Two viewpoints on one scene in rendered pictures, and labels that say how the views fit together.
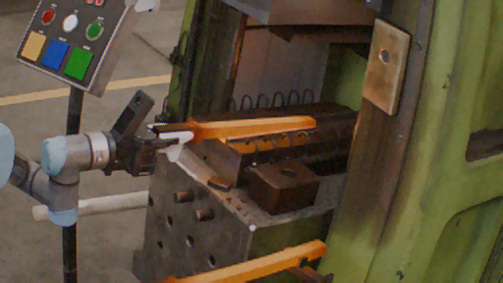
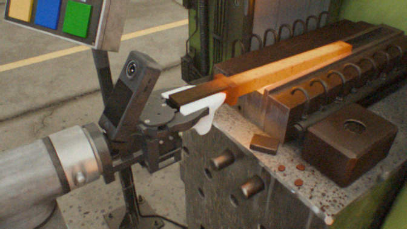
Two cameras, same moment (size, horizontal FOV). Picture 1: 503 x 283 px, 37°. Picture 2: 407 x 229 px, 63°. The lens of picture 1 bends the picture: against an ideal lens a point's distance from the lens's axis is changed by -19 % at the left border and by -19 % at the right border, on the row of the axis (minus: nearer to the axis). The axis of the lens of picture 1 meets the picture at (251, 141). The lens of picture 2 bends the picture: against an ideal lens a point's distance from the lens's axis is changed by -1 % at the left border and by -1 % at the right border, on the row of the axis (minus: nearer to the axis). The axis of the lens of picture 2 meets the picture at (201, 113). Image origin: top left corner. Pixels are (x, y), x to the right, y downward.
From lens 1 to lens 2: 1.30 m
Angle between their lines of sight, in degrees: 13
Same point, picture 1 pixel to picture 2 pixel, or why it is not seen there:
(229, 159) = (271, 113)
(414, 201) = not seen: outside the picture
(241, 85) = (259, 20)
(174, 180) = (208, 137)
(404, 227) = not seen: outside the picture
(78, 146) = (26, 172)
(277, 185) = (353, 152)
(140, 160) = (157, 151)
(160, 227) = (199, 176)
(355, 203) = not seen: outside the picture
